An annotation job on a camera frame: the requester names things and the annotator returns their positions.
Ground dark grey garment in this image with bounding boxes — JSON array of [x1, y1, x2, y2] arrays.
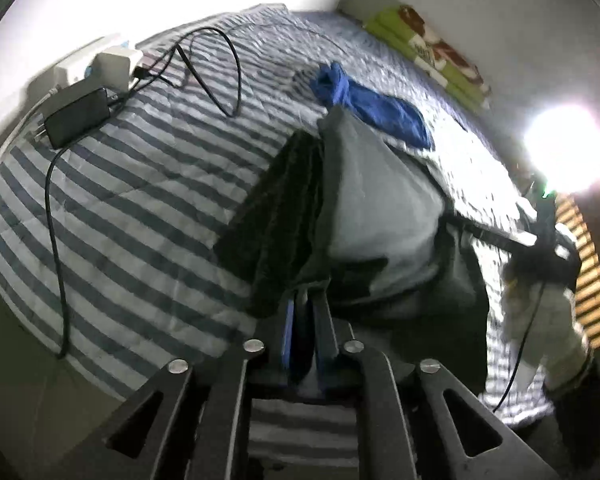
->
[[215, 105, 491, 396]]

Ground black power bank cable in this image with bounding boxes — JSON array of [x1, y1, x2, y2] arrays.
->
[[45, 147, 71, 358]]

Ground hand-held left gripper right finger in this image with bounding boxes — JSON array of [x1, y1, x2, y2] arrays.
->
[[311, 289, 556, 480]]

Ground person's right forearm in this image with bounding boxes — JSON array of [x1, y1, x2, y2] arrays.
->
[[545, 360, 600, 461]]

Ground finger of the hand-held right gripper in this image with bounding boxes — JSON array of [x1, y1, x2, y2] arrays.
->
[[445, 214, 539, 250]]

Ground black looped cable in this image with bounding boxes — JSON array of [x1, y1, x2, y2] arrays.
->
[[107, 27, 243, 118]]

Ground white cable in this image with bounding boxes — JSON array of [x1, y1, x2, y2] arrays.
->
[[0, 90, 56, 181]]

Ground folded blue garment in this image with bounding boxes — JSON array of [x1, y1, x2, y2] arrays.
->
[[310, 61, 433, 150]]

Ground white charger cube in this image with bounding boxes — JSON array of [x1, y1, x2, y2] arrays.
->
[[87, 46, 143, 92]]

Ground person's right hand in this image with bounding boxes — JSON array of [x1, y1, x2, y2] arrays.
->
[[502, 265, 594, 392]]

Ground striped bed blanket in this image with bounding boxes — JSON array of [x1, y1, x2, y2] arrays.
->
[[0, 2, 596, 426]]

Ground ring light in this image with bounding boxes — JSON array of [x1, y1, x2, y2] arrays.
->
[[522, 105, 600, 196]]

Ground white power strip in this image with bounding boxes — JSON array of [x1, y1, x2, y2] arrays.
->
[[27, 34, 131, 106]]

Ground wooden slat bed rail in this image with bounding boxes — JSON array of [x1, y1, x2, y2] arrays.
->
[[555, 195, 600, 348]]

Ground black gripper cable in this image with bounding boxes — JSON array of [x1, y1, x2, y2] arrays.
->
[[495, 280, 548, 408]]

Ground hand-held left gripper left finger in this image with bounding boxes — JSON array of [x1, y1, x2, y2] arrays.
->
[[62, 287, 311, 480]]

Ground black power brick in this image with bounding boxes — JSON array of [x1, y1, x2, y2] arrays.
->
[[44, 87, 112, 150]]

